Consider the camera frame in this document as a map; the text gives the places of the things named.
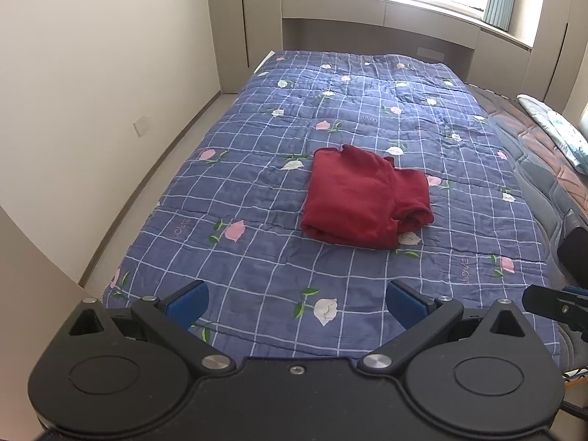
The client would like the red long-sleeve shirt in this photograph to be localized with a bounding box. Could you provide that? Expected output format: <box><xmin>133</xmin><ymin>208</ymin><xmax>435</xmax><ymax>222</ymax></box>
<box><xmin>300</xmin><ymin>144</ymin><xmax>436</xmax><ymax>251</ymax></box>

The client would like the black object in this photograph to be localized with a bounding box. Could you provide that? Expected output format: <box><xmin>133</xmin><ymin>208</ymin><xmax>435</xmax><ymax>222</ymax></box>
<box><xmin>555</xmin><ymin>209</ymin><xmax>588</xmax><ymax>282</ymax></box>

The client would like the beige wardrobe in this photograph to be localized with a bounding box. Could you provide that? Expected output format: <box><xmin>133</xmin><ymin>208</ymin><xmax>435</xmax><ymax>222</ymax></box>
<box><xmin>204</xmin><ymin>0</ymin><xmax>284</xmax><ymax>96</ymax></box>
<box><xmin>519</xmin><ymin>0</ymin><xmax>588</xmax><ymax>116</ymax></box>

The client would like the beige window bench cabinet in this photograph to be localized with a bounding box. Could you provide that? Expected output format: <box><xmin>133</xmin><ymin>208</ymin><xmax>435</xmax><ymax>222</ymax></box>
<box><xmin>280</xmin><ymin>0</ymin><xmax>534</xmax><ymax>84</ymax></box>

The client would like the dark quilted mattress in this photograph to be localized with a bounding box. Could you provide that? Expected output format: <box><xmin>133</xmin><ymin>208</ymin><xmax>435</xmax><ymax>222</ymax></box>
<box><xmin>464</xmin><ymin>83</ymin><xmax>588</xmax><ymax>378</ymax></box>

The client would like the blue floral checked blanket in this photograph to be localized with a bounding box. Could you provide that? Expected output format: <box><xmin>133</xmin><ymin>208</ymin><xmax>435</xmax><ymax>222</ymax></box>
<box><xmin>103</xmin><ymin>50</ymin><xmax>565</xmax><ymax>365</ymax></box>

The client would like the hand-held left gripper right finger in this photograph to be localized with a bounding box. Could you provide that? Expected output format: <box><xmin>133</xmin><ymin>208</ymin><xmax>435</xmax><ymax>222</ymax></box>
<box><xmin>357</xmin><ymin>279</ymin><xmax>530</xmax><ymax>374</ymax></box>

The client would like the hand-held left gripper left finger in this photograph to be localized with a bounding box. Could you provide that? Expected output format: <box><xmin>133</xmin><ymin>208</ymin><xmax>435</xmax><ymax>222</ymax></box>
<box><xmin>67</xmin><ymin>279</ymin><xmax>237</xmax><ymax>378</ymax></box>

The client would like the light blue folded quilt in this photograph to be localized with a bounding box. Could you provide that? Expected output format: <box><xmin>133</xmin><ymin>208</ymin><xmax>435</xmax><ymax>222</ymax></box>
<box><xmin>516</xmin><ymin>94</ymin><xmax>588</xmax><ymax>172</ymax></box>

